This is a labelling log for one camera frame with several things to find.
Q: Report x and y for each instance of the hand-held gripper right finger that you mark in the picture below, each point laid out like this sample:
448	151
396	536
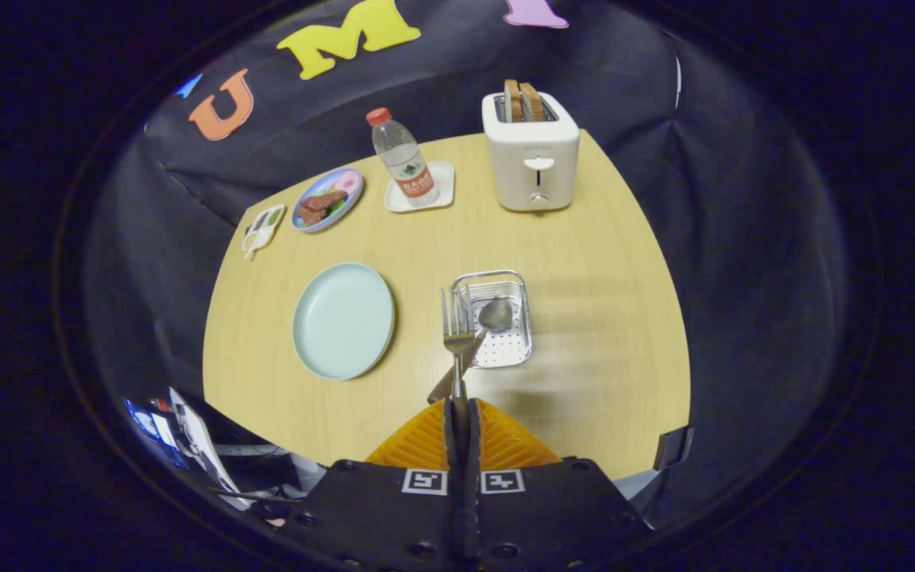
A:
545	516

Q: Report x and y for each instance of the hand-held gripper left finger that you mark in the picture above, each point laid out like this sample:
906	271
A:
394	516

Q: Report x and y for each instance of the metal spoon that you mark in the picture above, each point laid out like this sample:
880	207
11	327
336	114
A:
496	314

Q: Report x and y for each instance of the black table clamp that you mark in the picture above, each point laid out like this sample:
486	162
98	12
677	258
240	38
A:
673	447

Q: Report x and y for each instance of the light green plate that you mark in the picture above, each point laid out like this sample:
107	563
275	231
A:
342	322

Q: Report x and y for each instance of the small white divided dish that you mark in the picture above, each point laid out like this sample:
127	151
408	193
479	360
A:
263	230

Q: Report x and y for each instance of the brown meat pieces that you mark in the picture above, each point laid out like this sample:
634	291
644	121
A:
318	203

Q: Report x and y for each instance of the white square coaster tray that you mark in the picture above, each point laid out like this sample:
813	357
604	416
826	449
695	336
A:
443	187

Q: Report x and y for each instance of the blue printed plate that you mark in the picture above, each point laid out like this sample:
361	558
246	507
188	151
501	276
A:
348	181

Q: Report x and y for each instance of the clear red-capped water bottle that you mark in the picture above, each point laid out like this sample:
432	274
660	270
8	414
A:
406	163

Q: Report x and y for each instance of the white toaster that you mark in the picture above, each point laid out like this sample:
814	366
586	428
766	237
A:
529	143

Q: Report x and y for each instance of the toast bread slice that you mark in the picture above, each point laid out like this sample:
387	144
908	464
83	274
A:
511	99
532	102

